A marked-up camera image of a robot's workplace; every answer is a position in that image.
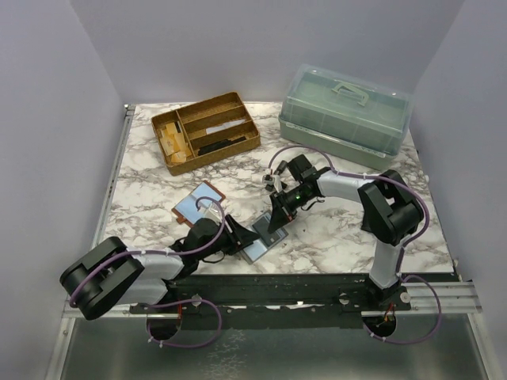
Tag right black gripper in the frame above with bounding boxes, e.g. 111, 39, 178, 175
269, 186, 314, 234

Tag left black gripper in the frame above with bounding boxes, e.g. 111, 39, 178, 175
197, 214, 259, 261

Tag dark grey credit card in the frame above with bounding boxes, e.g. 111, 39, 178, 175
252, 212, 288, 249

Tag grey card holder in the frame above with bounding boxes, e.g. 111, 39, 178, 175
242, 216, 274, 264

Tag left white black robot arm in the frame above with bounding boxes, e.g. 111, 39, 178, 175
59, 215, 260, 321

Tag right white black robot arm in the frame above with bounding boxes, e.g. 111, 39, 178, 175
265, 154, 425, 310

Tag brown blue open card holder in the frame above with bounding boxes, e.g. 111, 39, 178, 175
172, 180, 226, 226

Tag white card in tray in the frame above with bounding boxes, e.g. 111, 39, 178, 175
206, 119, 247, 135

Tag black T-shaped tool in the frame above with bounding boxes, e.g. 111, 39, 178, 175
273, 160, 288, 176

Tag black item in tray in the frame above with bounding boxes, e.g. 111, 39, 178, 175
197, 136, 246, 156

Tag brown woven organizer tray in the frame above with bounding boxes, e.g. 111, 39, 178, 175
151, 92, 261, 176

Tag yellow packets in tray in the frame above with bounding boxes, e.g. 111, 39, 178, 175
160, 122, 192, 164

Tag green clear-lid storage box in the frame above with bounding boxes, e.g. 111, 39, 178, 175
278, 65, 413, 171

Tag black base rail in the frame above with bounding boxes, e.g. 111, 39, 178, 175
130, 274, 410, 333

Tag aluminium side rail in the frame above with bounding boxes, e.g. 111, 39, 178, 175
90, 104, 136, 249

